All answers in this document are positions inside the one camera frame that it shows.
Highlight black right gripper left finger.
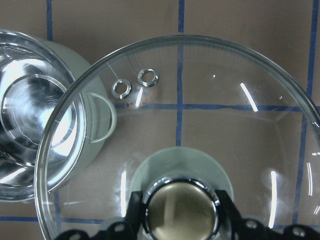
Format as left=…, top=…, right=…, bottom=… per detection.
left=127, top=191, right=147, bottom=235

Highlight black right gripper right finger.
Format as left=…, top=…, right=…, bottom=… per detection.
left=215, top=189, right=247, bottom=235

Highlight glass pot lid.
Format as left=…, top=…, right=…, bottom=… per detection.
left=34, top=35, right=320, bottom=240

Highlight pale green electric pot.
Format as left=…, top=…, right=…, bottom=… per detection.
left=0, top=29, right=117, bottom=202

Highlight brown paper table mat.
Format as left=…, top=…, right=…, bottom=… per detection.
left=0, top=0, right=320, bottom=234

